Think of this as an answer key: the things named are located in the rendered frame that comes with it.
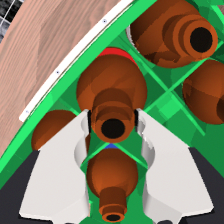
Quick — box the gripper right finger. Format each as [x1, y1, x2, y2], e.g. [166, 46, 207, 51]
[134, 108, 224, 224]

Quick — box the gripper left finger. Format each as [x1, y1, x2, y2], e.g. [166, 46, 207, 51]
[0, 109, 91, 224]

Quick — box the green bottle crate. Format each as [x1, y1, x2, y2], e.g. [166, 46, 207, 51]
[0, 0, 224, 224]

